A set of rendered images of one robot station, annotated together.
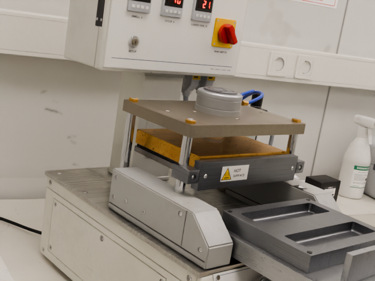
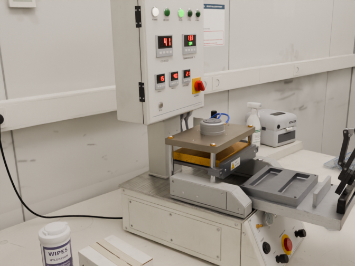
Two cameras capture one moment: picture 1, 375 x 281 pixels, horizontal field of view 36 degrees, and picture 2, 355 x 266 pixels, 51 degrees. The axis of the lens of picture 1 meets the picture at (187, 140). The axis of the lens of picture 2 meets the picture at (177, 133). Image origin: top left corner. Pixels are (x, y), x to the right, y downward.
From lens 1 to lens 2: 37 cm
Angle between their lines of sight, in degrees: 12
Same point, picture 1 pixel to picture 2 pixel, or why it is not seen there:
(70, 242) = (147, 220)
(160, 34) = (170, 96)
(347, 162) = not seen: hidden behind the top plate
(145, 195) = (196, 188)
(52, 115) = (92, 146)
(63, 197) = (136, 197)
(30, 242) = (112, 225)
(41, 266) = (128, 237)
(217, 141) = not seen: hidden behind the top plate
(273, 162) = (248, 151)
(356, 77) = (242, 81)
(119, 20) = (152, 96)
